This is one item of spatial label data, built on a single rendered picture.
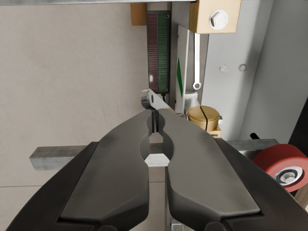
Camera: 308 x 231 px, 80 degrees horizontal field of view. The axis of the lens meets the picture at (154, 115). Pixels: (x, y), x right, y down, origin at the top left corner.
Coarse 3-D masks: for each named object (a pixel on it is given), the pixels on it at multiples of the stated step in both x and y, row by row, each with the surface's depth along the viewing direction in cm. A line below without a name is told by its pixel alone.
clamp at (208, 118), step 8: (192, 112) 29; (200, 112) 29; (208, 112) 29; (216, 112) 29; (192, 120) 28; (200, 120) 27; (208, 120) 27; (216, 120) 28; (208, 128) 28; (216, 128) 29
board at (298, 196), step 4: (300, 188) 34; (304, 188) 33; (300, 192) 34; (304, 192) 34; (296, 196) 35; (300, 196) 34; (304, 196) 34; (300, 200) 34; (304, 200) 34; (304, 204) 34; (304, 208) 34
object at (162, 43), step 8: (160, 16) 35; (160, 24) 36; (160, 32) 37; (160, 40) 37; (160, 48) 38; (160, 56) 39; (160, 64) 40; (160, 72) 41; (160, 80) 41; (160, 88) 42
